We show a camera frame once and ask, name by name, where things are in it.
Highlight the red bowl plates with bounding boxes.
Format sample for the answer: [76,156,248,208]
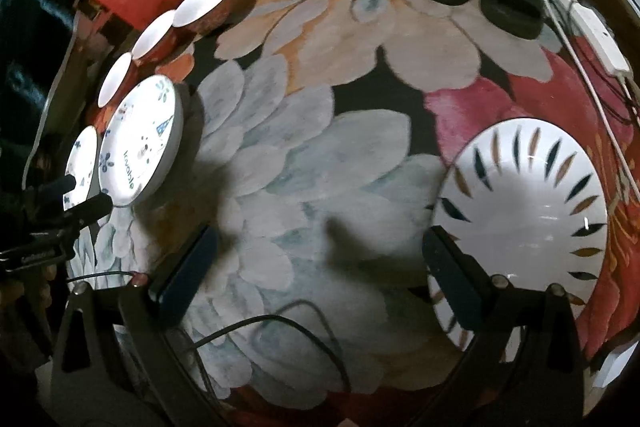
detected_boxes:
[96,52,132,108]

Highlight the red bowl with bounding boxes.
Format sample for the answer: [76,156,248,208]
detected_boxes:
[172,0,233,36]
[131,10,176,62]

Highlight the white power strip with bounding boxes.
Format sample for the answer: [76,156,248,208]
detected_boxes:
[555,0,632,79]

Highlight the medium bear lovable plate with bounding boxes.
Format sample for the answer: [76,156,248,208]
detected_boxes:
[98,75,184,207]

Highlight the large leaf pattern plate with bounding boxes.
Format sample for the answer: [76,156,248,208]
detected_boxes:
[428,117,610,356]

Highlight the small bear lovable plate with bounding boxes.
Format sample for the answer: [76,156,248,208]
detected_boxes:
[63,126,100,210]

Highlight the white furniture edge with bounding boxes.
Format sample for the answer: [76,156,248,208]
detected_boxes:
[592,337,639,389]

